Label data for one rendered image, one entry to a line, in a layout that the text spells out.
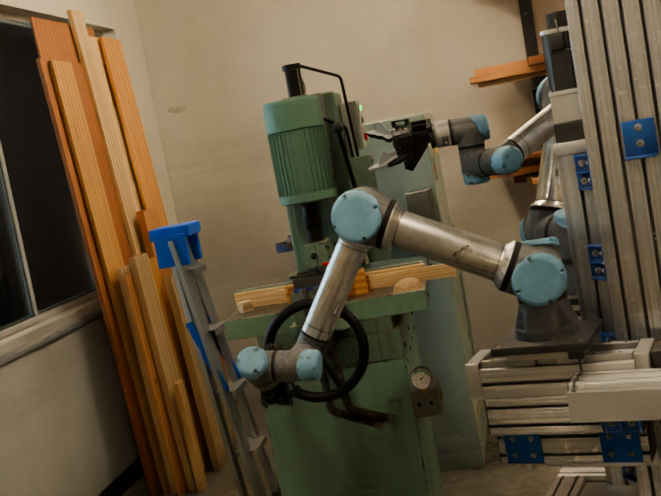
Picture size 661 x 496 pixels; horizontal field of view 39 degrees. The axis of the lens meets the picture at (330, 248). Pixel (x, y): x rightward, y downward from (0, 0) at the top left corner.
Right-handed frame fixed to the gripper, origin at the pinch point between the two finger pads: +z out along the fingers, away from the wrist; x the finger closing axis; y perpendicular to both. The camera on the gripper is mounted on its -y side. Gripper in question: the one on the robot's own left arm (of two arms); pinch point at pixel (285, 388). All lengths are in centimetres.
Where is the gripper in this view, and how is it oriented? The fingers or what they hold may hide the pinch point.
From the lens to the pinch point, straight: 254.7
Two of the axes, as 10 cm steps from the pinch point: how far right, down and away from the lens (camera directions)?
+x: 9.8, -1.6, -1.5
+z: 2.0, 3.8, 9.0
